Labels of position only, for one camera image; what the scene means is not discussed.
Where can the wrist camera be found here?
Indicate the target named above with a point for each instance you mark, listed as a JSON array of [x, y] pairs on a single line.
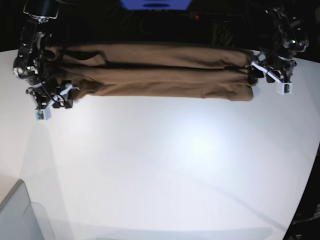
[[42, 114], [284, 88]]

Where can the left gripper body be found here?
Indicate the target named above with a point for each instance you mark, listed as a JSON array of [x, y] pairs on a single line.
[[279, 66]]

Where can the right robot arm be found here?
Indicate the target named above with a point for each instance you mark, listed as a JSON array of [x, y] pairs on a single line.
[[34, 62]]

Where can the brown t-shirt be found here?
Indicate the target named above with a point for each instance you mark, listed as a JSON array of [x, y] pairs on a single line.
[[154, 70]]

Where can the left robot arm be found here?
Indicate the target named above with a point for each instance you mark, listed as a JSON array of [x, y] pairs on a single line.
[[278, 27]]

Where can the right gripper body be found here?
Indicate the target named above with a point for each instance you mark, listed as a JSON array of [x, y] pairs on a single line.
[[44, 94]]

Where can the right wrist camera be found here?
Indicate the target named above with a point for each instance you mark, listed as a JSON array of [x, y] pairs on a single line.
[[42, 114]]

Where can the black power strip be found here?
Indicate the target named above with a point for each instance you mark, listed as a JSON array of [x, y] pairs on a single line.
[[214, 16]]

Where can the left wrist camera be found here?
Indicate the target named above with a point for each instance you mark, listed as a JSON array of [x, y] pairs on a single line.
[[284, 88]]

